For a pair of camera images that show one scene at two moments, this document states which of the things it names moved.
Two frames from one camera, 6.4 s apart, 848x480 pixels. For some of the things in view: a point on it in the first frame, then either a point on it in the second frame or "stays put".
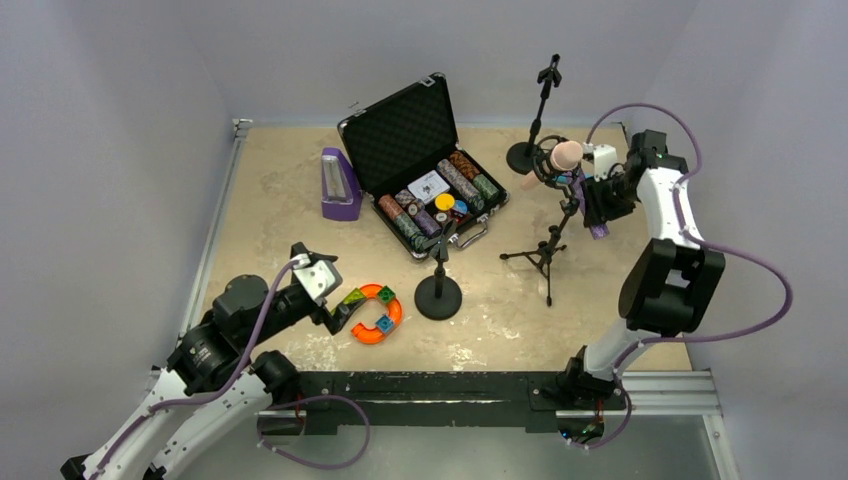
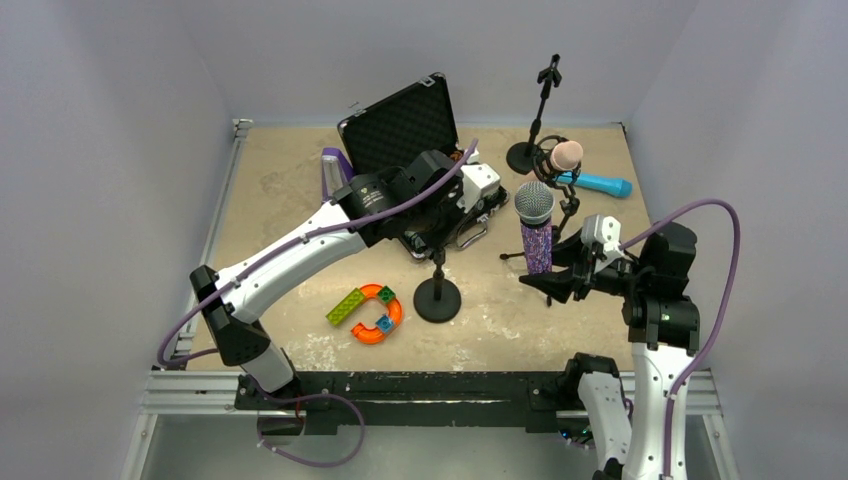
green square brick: (386, 294) stays put
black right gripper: (592, 206) to (584, 273)
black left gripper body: (328, 312) to (460, 216)
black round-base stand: (440, 296) stays put
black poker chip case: (420, 179) stays put
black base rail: (332, 402) stays put
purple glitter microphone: (597, 231) to (534, 204)
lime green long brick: (356, 295) stays put
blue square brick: (384, 323) stays put
